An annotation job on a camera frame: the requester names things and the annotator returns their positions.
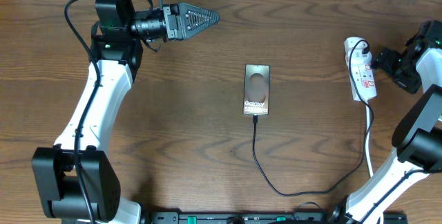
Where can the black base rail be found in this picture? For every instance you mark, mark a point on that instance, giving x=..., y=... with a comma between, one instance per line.
x=310, y=216

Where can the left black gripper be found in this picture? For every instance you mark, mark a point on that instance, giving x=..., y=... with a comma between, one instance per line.
x=184, y=13

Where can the gold Galaxy smartphone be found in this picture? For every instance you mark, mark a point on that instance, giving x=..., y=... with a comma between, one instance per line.
x=256, y=89

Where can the white power strip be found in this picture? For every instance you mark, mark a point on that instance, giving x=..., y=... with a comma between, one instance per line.
x=362, y=78

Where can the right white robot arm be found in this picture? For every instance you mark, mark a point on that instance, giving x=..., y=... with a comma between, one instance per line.
x=416, y=141

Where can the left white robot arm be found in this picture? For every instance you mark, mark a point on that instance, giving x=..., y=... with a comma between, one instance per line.
x=74, y=178

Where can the white USB charger plug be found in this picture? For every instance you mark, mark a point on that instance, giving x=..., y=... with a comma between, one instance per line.
x=362, y=55

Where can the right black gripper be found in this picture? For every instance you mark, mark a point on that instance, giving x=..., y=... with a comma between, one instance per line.
x=389, y=63

